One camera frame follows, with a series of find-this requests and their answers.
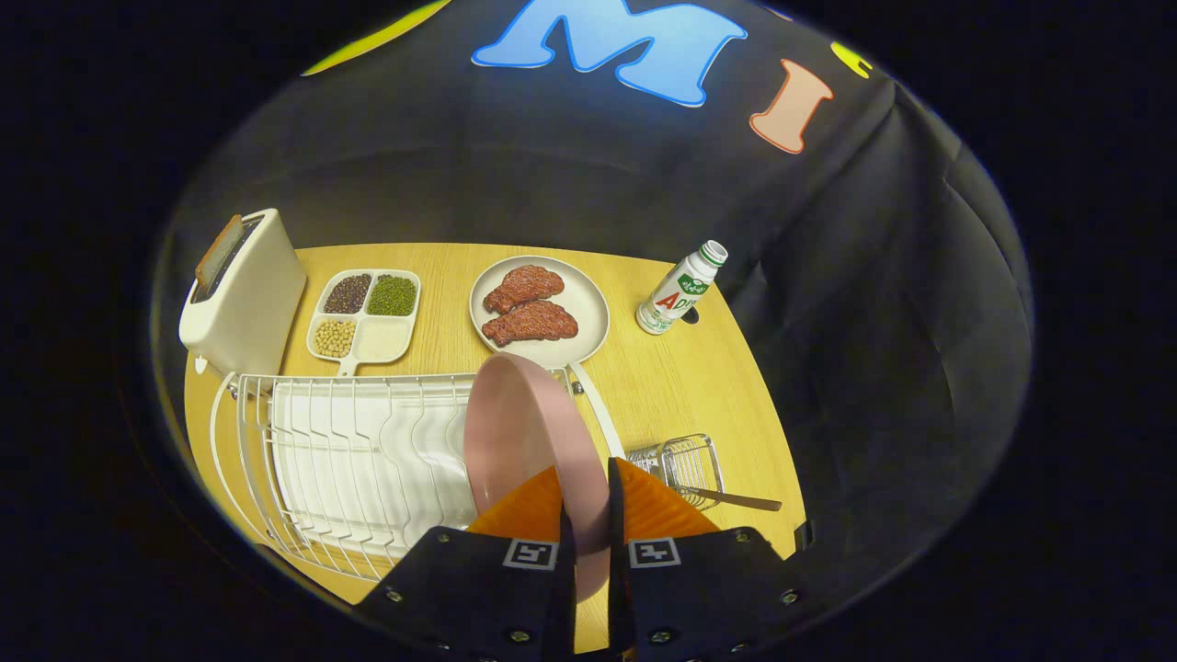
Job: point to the white divided tray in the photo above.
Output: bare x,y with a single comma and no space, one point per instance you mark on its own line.
364,318

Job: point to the pile of yellow beans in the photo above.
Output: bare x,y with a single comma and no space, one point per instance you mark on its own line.
335,337

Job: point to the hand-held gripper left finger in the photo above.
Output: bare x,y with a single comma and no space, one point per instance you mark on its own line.
565,607

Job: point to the pink plate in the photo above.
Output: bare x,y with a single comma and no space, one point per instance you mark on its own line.
524,432

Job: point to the brown steak piece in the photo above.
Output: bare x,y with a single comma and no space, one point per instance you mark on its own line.
533,324
524,287

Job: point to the pile of white rice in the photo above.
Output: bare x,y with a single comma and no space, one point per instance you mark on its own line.
382,340

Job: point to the white round plate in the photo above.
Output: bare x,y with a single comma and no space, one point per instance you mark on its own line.
584,313

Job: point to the white drink bottle green label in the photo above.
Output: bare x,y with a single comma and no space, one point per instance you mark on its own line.
676,296

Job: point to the pile of green beans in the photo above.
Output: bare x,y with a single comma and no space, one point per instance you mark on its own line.
393,295

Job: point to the pile of dark beans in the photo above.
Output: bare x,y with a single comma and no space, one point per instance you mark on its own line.
348,294

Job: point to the black backdrop cloth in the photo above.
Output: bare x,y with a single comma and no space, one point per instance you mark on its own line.
874,322

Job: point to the brown toast slice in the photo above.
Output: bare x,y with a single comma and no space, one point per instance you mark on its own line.
216,253

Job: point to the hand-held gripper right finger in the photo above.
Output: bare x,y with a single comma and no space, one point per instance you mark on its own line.
618,588

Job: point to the white toaster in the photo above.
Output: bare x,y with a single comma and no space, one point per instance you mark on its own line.
244,313

